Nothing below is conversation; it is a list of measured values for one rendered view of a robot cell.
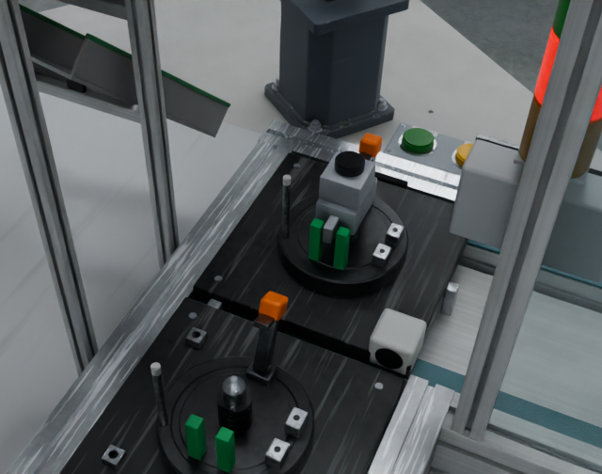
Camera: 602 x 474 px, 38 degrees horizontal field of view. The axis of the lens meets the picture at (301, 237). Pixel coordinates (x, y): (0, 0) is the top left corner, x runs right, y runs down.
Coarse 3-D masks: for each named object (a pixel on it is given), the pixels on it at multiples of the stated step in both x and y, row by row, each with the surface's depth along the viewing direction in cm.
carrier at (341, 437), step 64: (192, 320) 87; (128, 384) 81; (192, 384) 79; (256, 384) 79; (320, 384) 82; (384, 384) 82; (128, 448) 77; (192, 448) 73; (256, 448) 75; (320, 448) 77
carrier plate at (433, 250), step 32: (288, 160) 104; (384, 192) 101; (416, 192) 101; (256, 224) 97; (416, 224) 97; (448, 224) 98; (224, 256) 93; (256, 256) 93; (416, 256) 94; (448, 256) 94; (224, 288) 90; (256, 288) 90; (288, 288) 90; (384, 288) 91; (416, 288) 91; (288, 320) 87; (320, 320) 87; (352, 320) 87; (352, 352) 86
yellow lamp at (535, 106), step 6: (534, 90) 58; (534, 96) 58; (534, 102) 58; (534, 108) 58; (540, 108) 57; (534, 114) 58; (528, 120) 59; (534, 120) 58; (528, 126) 59; (534, 126) 58; (528, 132) 59; (522, 138) 61; (528, 138) 59; (522, 144) 60; (528, 144) 59; (522, 150) 60; (528, 150) 60; (522, 156) 61
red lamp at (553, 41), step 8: (552, 32) 54; (552, 40) 54; (552, 48) 54; (544, 56) 56; (552, 56) 54; (544, 64) 56; (552, 64) 55; (544, 72) 56; (544, 80) 56; (536, 88) 57; (544, 88) 56; (536, 96) 57
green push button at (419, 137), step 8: (416, 128) 109; (408, 136) 108; (416, 136) 108; (424, 136) 108; (432, 136) 108; (408, 144) 107; (416, 144) 107; (424, 144) 107; (432, 144) 107; (416, 152) 107
